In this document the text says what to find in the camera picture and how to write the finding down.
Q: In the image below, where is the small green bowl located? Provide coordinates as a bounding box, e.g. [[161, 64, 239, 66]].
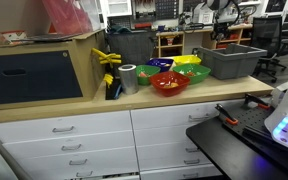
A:
[[136, 65, 160, 85]]

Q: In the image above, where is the red bowl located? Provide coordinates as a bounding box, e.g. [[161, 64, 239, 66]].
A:
[[149, 71, 190, 97]]

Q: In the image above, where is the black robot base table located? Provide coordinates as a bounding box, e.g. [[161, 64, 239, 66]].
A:
[[186, 95, 288, 180]]

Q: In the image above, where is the pink plastic storage box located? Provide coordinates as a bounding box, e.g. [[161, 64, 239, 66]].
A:
[[42, 0, 101, 35]]

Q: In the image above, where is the orange handled black clamp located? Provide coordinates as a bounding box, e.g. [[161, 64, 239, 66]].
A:
[[215, 104, 238, 125]]

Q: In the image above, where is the yellow bowl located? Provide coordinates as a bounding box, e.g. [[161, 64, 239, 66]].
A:
[[173, 55, 201, 66]]

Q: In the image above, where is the grey metal cylinder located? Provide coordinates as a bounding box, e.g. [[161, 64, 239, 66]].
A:
[[118, 64, 139, 95]]

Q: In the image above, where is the wooden shelf unit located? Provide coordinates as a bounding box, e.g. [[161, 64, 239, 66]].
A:
[[153, 24, 252, 58]]

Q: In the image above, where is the wooden box with dark panel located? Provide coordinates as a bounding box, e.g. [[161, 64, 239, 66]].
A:
[[0, 30, 105, 109]]

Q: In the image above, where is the dark grey mesh bin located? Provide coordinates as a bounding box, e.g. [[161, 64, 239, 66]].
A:
[[107, 31, 156, 65]]

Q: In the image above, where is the black office chair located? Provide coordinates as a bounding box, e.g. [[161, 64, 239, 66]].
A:
[[251, 16, 282, 83]]

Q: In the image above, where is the large green bowl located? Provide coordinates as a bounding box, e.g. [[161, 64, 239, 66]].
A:
[[173, 63, 211, 85]]

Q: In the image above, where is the grey plastic tub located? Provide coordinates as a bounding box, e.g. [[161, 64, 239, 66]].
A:
[[197, 43, 267, 80]]

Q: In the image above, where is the purple bowl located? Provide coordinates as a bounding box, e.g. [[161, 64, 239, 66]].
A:
[[147, 58, 173, 72]]

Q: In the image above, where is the white drawer cabinet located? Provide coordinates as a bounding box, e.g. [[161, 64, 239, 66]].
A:
[[0, 98, 252, 180]]

